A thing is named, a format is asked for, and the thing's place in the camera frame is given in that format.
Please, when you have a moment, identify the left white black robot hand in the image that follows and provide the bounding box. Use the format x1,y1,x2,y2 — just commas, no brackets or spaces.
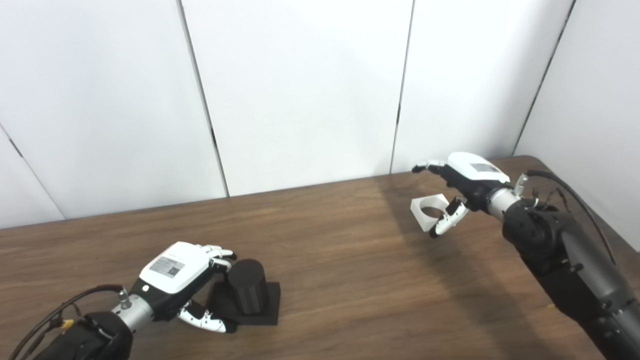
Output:
129,241,238,334

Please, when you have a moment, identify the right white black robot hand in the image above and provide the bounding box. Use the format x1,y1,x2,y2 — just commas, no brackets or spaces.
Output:
411,152,512,239

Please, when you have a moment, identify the white square piece with hole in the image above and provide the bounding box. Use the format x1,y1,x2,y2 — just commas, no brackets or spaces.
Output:
410,192,468,233

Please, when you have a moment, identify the black cylinder peg with base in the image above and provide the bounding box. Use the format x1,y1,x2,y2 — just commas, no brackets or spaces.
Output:
206,258,281,327

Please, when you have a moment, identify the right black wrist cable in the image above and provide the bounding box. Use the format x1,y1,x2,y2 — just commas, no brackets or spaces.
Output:
515,170,618,266

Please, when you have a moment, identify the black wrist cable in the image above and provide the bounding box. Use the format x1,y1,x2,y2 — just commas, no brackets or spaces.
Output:
7,284,133,360
515,170,618,266

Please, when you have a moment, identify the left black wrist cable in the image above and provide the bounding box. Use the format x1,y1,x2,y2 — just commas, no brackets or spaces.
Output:
7,284,133,360

